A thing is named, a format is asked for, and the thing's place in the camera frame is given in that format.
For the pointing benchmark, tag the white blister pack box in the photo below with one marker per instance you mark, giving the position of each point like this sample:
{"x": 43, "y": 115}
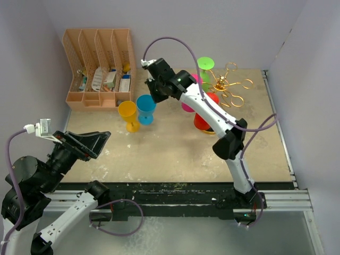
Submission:
{"x": 125, "y": 83}

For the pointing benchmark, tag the peach desk organizer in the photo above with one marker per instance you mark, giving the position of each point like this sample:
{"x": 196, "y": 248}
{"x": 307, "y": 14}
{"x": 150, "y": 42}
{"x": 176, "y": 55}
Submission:
{"x": 103, "y": 68}

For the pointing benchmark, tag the pink wine glass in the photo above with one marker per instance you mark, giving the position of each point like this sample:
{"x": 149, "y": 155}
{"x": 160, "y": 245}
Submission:
{"x": 185, "y": 107}

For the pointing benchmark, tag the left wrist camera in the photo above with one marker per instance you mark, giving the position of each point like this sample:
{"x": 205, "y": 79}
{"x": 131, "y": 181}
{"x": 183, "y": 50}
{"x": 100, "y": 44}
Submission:
{"x": 42, "y": 129}

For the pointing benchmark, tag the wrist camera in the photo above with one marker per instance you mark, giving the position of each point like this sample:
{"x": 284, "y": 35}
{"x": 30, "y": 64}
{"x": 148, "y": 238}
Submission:
{"x": 145, "y": 64}
{"x": 42, "y": 129}

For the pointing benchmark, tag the yellow small object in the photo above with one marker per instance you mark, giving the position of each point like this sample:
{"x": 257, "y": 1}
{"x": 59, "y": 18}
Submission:
{"x": 126, "y": 68}

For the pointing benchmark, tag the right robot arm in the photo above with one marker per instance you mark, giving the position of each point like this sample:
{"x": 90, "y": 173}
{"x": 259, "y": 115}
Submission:
{"x": 229, "y": 130}

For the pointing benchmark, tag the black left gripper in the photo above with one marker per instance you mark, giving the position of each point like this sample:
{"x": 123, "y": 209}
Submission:
{"x": 91, "y": 143}

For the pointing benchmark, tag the gold wire glass rack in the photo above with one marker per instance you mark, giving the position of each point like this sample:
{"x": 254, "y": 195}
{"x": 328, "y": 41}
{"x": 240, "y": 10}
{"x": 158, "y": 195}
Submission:
{"x": 222, "y": 87}

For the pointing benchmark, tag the white medicine box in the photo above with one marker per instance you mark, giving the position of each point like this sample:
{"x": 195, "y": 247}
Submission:
{"x": 110, "y": 80}

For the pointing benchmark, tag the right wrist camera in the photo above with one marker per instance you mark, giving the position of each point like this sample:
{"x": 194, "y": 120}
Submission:
{"x": 145, "y": 64}

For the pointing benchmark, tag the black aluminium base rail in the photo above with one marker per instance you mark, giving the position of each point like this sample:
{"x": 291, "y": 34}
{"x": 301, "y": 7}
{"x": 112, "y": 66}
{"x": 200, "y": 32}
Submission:
{"x": 202, "y": 199}

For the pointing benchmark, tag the red wine glass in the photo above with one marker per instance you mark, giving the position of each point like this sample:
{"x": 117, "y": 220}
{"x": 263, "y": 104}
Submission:
{"x": 200, "y": 123}

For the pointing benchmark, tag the green wine glass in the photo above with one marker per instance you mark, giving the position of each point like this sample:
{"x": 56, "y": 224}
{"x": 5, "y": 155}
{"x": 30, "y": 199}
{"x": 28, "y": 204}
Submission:
{"x": 208, "y": 78}

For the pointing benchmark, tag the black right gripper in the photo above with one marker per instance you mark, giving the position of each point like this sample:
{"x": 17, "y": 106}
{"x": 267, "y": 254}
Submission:
{"x": 155, "y": 98}

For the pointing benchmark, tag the blue wine glass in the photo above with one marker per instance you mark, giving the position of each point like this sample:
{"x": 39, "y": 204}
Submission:
{"x": 146, "y": 107}

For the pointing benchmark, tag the yellow wine glass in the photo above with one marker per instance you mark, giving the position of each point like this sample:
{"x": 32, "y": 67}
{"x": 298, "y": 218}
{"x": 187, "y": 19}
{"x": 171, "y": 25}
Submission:
{"x": 128, "y": 112}

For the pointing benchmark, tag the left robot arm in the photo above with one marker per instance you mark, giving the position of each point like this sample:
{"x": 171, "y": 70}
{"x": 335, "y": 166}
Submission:
{"x": 31, "y": 179}

